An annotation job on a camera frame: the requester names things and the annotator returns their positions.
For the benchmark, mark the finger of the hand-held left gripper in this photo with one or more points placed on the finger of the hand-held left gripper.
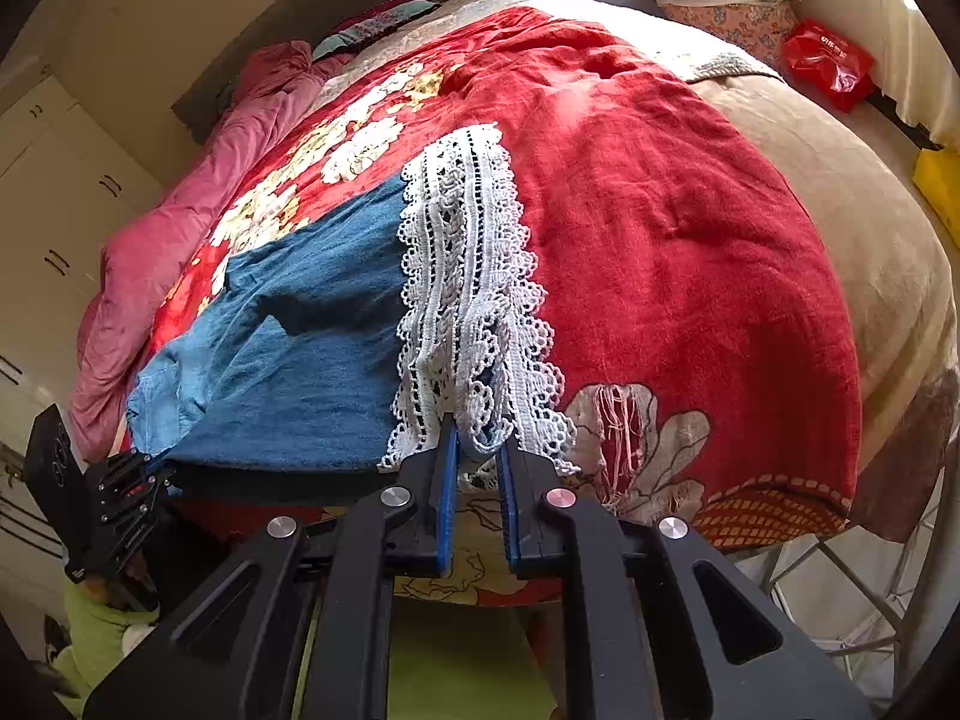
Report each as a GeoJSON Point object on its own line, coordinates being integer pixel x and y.
{"type": "Point", "coordinates": [127, 471]}
{"type": "Point", "coordinates": [129, 521]}

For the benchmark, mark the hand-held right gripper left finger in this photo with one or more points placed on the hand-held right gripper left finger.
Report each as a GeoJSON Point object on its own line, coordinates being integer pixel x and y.
{"type": "Point", "coordinates": [447, 499]}

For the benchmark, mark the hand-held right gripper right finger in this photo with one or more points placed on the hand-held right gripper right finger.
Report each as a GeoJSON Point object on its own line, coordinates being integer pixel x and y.
{"type": "Point", "coordinates": [509, 510]}

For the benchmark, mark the blue jeans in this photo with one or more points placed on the blue jeans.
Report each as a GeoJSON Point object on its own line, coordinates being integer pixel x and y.
{"type": "Point", "coordinates": [315, 360]}

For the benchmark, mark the person's left forearm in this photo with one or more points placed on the person's left forearm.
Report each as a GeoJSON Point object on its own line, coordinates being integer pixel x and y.
{"type": "Point", "coordinates": [94, 645]}

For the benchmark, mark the pink duvet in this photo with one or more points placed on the pink duvet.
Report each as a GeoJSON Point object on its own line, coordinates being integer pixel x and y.
{"type": "Point", "coordinates": [150, 255]}

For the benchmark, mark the cream wardrobe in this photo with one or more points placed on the cream wardrobe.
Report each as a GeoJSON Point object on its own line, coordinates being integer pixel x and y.
{"type": "Point", "coordinates": [45, 187]}

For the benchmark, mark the red floral blanket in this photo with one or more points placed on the red floral blanket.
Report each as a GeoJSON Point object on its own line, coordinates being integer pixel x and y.
{"type": "Point", "coordinates": [660, 240]}

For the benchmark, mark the purple teal pillow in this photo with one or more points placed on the purple teal pillow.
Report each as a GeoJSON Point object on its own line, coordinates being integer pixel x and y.
{"type": "Point", "coordinates": [375, 22]}

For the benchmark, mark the white patterned bed sheet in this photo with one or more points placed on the white patterned bed sheet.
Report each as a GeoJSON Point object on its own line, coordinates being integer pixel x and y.
{"type": "Point", "coordinates": [570, 4]}

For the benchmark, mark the floral bag with clothes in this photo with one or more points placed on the floral bag with clothes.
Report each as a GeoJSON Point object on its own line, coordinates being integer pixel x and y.
{"type": "Point", "coordinates": [742, 30]}

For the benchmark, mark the yellow box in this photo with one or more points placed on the yellow box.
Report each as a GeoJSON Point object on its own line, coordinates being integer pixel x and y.
{"type": "Point", "coordinates": [941, 187]}

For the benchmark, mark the red plastic packet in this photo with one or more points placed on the red plastic packet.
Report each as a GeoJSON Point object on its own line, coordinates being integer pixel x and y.
{"type": "Point", "coordinates": [825, 60]}

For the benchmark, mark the cream curtain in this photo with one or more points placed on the cream curtain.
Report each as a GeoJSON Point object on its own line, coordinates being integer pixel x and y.
{"type": "Point", "coordinates": [922, 75]}

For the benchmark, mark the metal rack frame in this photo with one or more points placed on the metal rack frame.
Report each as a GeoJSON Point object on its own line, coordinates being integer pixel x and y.
{"type": "Point", "coordinates": [862, 585]}

